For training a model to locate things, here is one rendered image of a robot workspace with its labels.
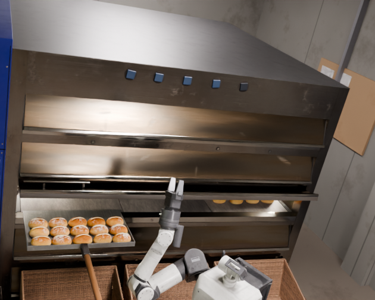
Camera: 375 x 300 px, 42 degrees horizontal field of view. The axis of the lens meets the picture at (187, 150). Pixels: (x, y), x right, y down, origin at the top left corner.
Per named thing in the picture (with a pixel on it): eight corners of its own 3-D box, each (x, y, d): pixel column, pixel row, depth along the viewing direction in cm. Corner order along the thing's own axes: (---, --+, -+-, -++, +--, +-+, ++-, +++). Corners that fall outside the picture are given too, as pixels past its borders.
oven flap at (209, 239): (13, 258, 270) (14, 222, 268) (285, 248, 337) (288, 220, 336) (13, 260, 266) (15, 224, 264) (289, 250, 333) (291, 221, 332)
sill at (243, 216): (14, 218, 267) (15, 212, 265) (290, 216, 335) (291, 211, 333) (14, 224, 262) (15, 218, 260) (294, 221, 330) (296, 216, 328)
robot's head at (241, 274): (234, 264, 212) (231, 255, 206) (249, 275, 207) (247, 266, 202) (225, 274, 210) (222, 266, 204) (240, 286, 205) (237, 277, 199)
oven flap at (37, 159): (19, 175, 250) (21, 137, 248) (308, 183, 317) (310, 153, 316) (20, 176, 246) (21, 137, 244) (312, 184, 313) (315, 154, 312)
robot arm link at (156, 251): (164, 225, 219) (149, 250, 219) (162, 227, 210) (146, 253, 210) (177, 233, 219) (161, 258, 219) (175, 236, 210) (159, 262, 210)
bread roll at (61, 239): (70, 240, 252) (71, 231, 250) (71, 247, 247) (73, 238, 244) (50, 240, 249) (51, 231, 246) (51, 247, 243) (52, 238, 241)
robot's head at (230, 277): (224, 269, 215) (229, 253, 212) (242, 282, 209) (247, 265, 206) (215, 274, 210) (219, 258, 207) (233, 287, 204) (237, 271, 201)
